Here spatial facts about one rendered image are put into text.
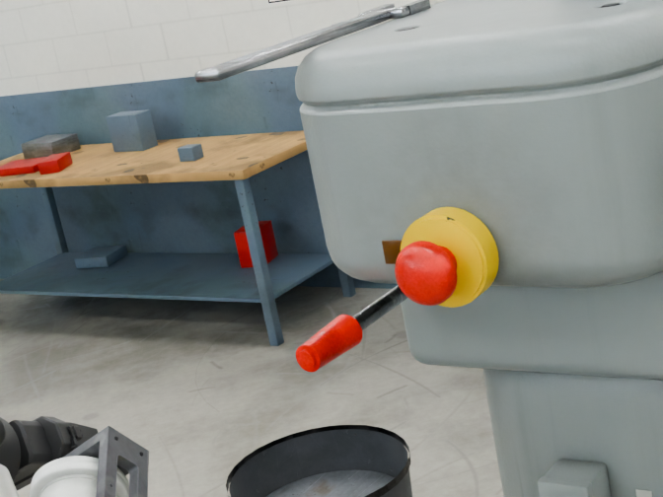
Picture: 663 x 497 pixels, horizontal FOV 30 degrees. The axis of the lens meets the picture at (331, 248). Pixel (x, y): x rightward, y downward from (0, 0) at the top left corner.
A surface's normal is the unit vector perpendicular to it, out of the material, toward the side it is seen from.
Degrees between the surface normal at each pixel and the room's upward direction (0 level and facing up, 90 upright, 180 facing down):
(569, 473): 0
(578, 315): 90
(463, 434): 0
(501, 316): 90
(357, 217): 90
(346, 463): 86
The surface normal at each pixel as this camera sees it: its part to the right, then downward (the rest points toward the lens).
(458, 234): -0.55, 0.33
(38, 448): 0.85, -0.47
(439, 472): -0.18, -0.94
